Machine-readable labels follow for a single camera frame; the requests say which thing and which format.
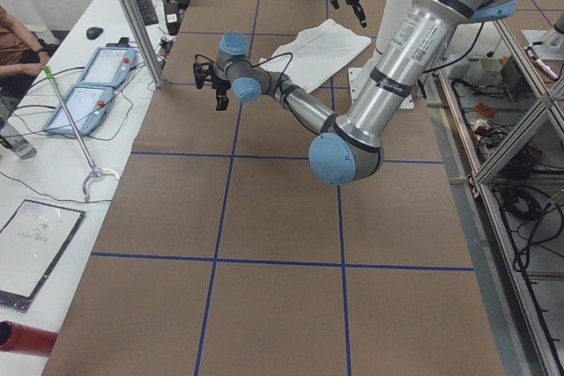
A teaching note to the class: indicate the upper teach pendant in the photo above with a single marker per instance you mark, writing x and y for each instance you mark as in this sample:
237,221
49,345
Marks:
108,66

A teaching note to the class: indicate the green purple grabber stick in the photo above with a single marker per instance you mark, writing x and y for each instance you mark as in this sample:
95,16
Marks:
96,171

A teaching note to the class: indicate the black box with label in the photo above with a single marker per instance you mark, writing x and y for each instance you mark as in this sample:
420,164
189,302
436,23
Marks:
172,16

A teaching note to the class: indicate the black computer mouse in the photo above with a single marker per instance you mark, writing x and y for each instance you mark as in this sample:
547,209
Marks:
93,32

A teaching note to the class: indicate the lower teach pendant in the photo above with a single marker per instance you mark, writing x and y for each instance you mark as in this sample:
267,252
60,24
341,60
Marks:
88,106

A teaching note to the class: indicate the aluminium frame rack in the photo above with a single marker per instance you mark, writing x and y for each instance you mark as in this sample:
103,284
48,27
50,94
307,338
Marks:
513,165

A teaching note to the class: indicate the red cylinder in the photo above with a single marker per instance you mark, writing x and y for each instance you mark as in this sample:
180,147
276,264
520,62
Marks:
26,340

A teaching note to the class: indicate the aluminium frame post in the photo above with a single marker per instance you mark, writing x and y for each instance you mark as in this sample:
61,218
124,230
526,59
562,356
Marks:
142,39

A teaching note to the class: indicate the seated person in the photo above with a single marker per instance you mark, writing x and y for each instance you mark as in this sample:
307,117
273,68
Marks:
23,55

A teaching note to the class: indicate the orange tag on floor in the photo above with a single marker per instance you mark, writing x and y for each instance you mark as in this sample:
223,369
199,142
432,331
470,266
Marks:
484,110

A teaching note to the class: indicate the black keyboard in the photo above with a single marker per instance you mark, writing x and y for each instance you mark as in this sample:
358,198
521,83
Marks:
147,12

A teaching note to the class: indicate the white printed t-shirt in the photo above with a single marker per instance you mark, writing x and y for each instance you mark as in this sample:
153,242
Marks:
318,54

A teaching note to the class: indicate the teach pendant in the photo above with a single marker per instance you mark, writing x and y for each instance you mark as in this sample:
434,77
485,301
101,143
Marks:
88,106
108,66

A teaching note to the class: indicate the plastic bag on table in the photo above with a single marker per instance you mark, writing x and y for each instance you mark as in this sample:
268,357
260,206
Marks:
32,242

